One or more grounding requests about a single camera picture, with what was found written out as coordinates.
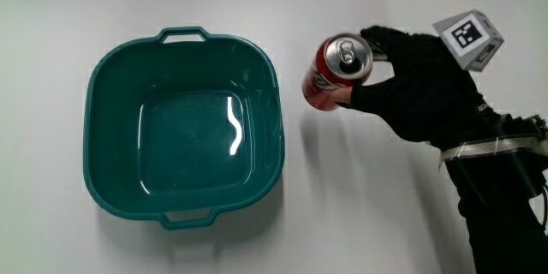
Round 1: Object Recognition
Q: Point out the person's right hand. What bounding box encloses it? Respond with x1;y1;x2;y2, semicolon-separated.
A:
331;9;548;158

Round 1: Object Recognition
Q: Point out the red cola can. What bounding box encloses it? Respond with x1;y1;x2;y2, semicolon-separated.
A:
301;33;374;112

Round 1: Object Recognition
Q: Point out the person's right forearm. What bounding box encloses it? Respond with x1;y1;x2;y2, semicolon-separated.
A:
438;147;548;274

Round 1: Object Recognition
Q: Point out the white desk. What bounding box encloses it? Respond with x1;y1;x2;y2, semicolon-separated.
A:
0;0;548;274

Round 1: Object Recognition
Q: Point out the teal plastic basin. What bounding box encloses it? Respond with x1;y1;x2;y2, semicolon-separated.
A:
82;26;286;231

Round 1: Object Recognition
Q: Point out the black cable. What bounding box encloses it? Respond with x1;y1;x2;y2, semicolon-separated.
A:
540;183;548;229

